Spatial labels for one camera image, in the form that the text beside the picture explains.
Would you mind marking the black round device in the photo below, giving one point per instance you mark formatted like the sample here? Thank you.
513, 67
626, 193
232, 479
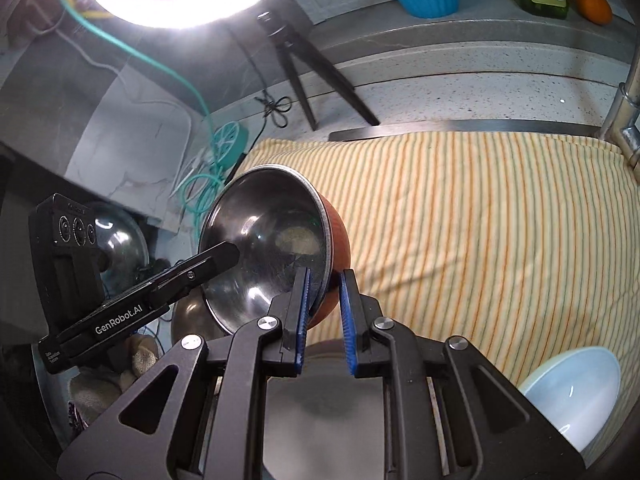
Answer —
160, 266

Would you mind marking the orange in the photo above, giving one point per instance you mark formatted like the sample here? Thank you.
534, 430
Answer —
594, 5

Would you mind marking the black tripod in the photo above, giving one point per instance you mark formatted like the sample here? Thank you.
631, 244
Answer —
300, 75

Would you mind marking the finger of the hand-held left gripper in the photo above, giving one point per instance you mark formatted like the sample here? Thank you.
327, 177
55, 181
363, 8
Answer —
200, 262

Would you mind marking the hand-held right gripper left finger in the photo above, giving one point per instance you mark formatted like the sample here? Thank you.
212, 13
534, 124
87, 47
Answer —
302, 322

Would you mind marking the yellow striped cloth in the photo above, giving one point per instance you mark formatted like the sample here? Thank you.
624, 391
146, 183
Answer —
475, 235

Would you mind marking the white bowl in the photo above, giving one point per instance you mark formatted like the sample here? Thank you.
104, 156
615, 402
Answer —
575, 395

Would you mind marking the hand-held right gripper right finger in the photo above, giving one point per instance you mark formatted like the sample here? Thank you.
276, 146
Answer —
348, 327

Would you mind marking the glass pot lid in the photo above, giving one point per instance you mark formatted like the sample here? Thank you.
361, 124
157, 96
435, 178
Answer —
122, 240

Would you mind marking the red steel bowl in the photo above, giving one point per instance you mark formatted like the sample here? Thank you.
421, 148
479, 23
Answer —
260, 240

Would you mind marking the person's left hand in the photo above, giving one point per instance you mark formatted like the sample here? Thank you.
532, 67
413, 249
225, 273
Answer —
137, 357

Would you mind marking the steel sink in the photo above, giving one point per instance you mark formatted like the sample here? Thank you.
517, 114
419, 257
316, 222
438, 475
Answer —
450, 129

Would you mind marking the chrome faucet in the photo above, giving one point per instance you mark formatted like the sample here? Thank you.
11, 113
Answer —
622, 120

